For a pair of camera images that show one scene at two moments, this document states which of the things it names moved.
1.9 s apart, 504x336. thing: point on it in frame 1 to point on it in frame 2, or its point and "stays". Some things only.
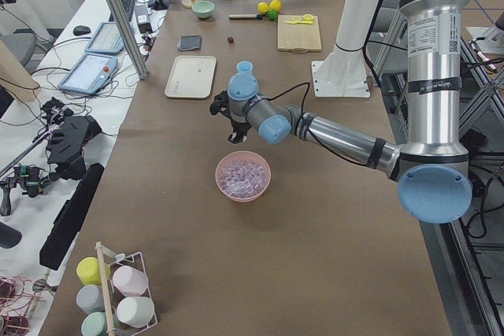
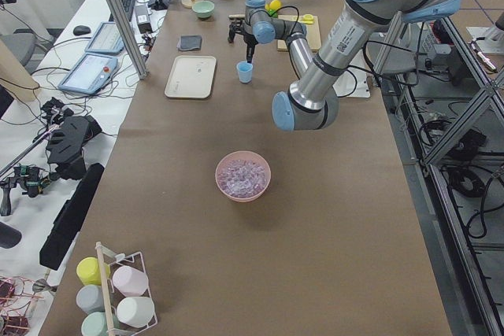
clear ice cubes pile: x=242 y=178 stays
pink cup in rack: x=130 y=281 stays
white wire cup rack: x=127 y=297 stays
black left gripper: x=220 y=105 to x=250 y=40
